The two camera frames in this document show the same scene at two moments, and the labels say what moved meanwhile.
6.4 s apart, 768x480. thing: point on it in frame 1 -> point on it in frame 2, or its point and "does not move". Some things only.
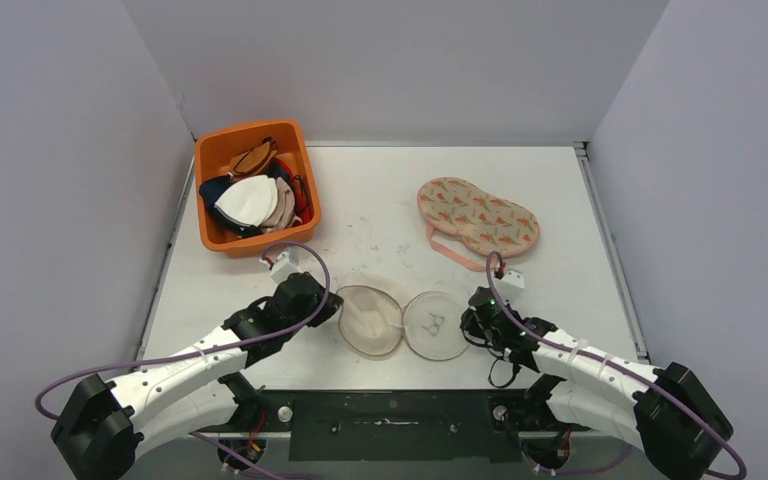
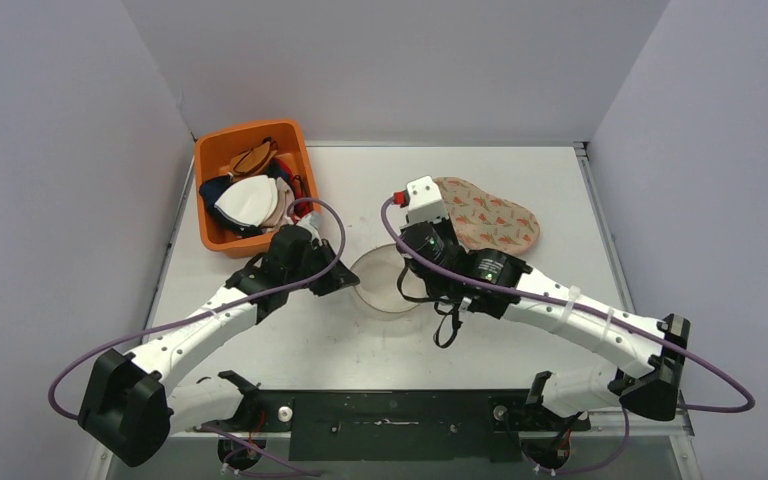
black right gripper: [472, 316] -> [420, 240]
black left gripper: [335, 304] -> [342, 277]
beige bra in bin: [284, 212] does not move
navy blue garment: [210, 188] does not move
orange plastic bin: [213, 155] does not move
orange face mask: [254, 159] does not move
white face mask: [250, 201] does not move
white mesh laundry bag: [375, 318] -> [377, 272]
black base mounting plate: [404, 424] does not move
